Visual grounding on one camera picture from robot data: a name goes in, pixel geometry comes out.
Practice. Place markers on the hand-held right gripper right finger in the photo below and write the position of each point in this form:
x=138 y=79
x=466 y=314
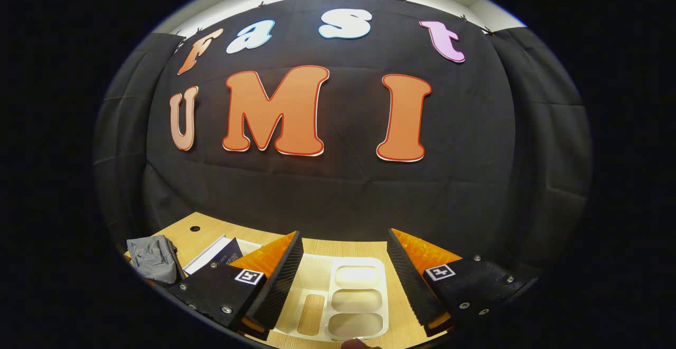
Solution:
x=409 y=285

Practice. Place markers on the white bookshelf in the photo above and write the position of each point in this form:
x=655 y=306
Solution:
x=322 y=280

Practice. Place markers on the blue cover book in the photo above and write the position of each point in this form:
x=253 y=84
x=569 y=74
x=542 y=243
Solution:
x=226 y=254

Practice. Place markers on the grey schoolbag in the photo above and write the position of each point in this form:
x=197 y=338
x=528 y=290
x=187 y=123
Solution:
x=154 y=259

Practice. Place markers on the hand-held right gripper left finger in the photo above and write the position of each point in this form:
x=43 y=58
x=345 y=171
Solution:
x=282 y=285

